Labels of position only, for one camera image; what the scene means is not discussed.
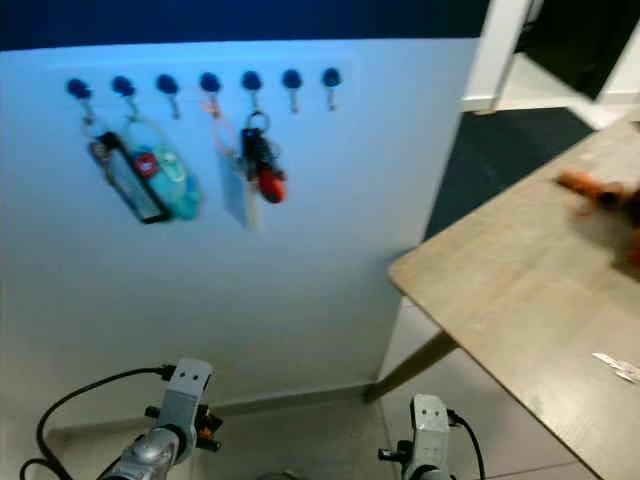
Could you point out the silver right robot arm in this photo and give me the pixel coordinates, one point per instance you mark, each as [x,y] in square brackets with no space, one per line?
[425,474]

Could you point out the blue knob metal hook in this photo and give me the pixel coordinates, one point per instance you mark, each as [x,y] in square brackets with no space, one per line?
[210,82]
[123,86]
[331,76]
[252,80]
[167,83]
[292,78]
[78,88]

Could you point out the wooden table leg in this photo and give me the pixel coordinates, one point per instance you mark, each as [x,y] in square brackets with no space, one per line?
[410,368]

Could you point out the clear plastic card holder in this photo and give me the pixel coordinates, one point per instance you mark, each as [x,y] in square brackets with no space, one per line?
[240,195]

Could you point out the red oval charm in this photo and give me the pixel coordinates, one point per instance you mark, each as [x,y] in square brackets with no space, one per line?
[271,185]

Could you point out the small silvery white object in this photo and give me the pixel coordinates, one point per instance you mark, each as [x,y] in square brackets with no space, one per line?
[618,368]

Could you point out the black framed card holder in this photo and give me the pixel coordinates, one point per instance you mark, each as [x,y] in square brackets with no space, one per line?
[130,182]

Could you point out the red round tag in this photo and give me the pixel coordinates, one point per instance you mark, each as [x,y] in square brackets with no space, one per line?
[147,163]

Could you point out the black car key fob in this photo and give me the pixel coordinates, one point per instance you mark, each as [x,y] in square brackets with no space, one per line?
[253,148]

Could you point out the brown cardboard roll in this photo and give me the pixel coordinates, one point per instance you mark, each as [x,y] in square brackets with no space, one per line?
[585,185]

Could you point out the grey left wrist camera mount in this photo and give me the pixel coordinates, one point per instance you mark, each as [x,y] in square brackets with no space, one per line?
[188,398]

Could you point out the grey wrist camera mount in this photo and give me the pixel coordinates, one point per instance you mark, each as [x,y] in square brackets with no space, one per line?
[428,425]
[188,398]

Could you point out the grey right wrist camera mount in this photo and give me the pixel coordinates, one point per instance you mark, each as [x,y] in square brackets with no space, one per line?
[428,425]

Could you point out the white hook rail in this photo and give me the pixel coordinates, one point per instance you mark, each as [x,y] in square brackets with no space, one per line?
[188,70]

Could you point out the white door frame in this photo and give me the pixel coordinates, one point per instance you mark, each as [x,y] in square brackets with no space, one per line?
[495,50]

